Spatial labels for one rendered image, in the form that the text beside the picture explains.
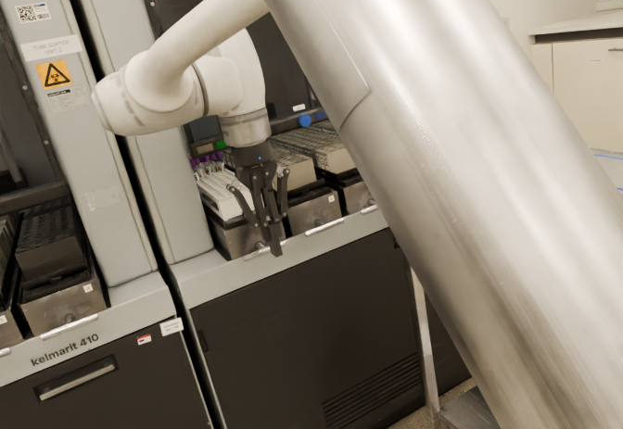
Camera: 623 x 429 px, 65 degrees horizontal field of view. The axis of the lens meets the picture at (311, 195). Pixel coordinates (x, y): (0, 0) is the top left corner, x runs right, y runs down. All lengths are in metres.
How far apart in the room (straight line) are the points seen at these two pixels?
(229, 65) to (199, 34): 0.19
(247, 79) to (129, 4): 0.33
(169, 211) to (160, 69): 0.47
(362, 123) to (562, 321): 0.12
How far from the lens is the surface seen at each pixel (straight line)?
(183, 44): 0.70
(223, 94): 0.87
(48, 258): 1.13
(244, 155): 0.91
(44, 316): 1.09
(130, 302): 1.10
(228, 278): 1.13
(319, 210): 1.17
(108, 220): 1.13
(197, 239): 1.17
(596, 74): 3.17
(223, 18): 0.67
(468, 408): 1.31
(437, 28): 0.23
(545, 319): 0.22
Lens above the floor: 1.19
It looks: 19 degrees down
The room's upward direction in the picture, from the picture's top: 12 degrees counter-clockwise
